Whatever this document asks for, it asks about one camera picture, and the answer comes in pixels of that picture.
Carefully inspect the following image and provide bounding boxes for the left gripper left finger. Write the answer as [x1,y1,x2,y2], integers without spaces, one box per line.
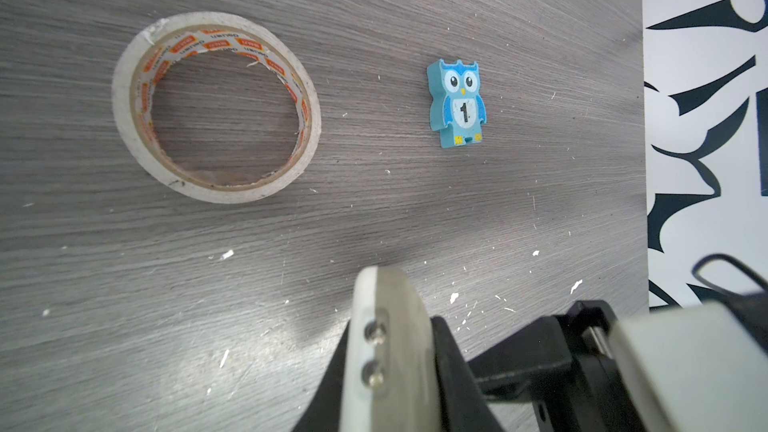
[292,323,349,432]

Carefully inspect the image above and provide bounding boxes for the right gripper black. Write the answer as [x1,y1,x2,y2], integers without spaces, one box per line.
[469,300,645,431]

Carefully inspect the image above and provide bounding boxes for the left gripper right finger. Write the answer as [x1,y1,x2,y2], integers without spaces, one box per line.
[431,316,503,432]

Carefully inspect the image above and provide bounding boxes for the blue owl toy block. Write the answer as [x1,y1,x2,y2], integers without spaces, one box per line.
[426,59,487,149]

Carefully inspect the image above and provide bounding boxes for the roll of clear tape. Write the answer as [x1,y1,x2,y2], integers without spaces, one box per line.
[111,12,322,204]

